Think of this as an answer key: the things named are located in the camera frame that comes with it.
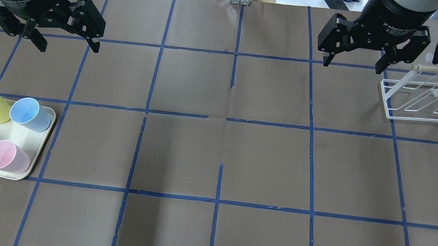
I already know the blue cup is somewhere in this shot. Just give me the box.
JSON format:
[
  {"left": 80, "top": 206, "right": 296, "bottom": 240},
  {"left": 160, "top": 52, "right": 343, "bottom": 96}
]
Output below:
[{"left": 9, "top": 97, "right": 52, "bottom": 132}]

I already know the pink cup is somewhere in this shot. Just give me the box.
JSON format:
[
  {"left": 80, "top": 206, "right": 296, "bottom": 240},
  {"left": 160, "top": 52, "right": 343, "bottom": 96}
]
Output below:
[{"left": 0, "top": 139, "right": 31, "bottom": 174}]

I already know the black power adapter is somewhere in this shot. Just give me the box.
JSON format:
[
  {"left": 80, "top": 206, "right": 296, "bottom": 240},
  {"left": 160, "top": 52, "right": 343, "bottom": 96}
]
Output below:
[{"left": 324, "top": 0, "right": 349, "bottom": 11}]

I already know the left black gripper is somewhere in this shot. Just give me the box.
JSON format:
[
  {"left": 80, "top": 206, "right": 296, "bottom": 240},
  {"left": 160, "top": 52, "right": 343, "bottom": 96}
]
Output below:
[{"left": 0, "top": 0, "right": 106, "bottom": 54}]

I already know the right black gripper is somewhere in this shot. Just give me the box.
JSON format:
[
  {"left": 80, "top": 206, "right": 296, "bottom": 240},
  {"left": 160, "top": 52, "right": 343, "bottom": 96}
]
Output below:
[{"left": 317, "top": 0, "right": 431, "bottom": 74}]

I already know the white wire cup rack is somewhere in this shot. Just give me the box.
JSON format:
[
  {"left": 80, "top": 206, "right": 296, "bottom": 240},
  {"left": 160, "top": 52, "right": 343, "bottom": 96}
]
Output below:
[{"left": 380, "top": 54, "right": 438, "bottom": 123}]

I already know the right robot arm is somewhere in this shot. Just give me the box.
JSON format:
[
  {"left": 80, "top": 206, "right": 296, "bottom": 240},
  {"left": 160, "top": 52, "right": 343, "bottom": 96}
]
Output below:
[{"left": 317, "top": 0, "right": 438, "bottom": 74}]

